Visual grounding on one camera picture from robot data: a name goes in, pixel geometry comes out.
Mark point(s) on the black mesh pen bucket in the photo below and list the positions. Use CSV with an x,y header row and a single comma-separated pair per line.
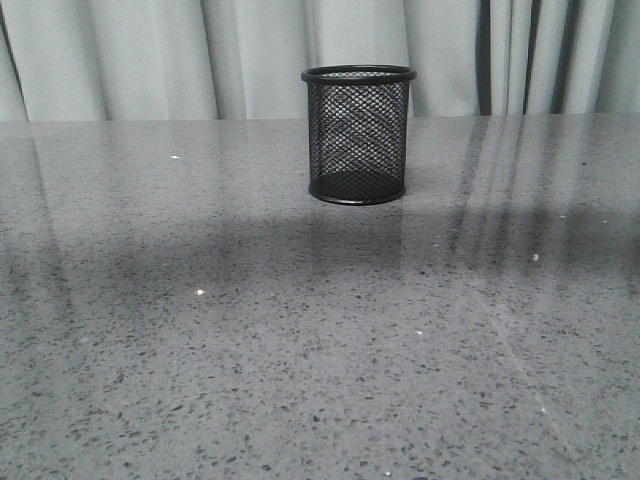
x,y
357,122

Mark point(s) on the grey curtain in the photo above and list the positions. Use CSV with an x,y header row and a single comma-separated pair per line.
x,y
197,60

